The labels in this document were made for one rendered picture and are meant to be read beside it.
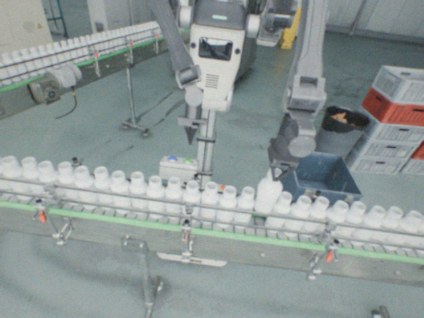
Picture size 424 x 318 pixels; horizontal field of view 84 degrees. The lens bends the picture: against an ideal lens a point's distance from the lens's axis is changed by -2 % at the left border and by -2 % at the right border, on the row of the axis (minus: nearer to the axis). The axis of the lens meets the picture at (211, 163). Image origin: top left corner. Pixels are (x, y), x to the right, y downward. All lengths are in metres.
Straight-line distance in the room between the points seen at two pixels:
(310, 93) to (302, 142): 0.11
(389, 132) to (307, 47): 2.57
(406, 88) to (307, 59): 2.33
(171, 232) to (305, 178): 0.97
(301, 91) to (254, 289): 1.55
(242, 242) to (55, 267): 1.50
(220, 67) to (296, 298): 1.58
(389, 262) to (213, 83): 0.99
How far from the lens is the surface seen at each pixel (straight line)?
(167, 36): 0.79
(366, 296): 2.25
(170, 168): 0.90
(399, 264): 1.13
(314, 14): 0.63
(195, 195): 0.77
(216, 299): 1.83
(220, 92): 1.19
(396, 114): 3.02
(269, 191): 0.73
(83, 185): 0.86
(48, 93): 1.99
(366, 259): 1.06
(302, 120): 0.56
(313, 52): 0.60
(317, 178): 1.61
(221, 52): 1.13
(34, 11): 4.88
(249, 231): 0.88
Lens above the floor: 1.70
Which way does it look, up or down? 40 degrees down
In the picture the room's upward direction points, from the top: 8 degrees clockwise
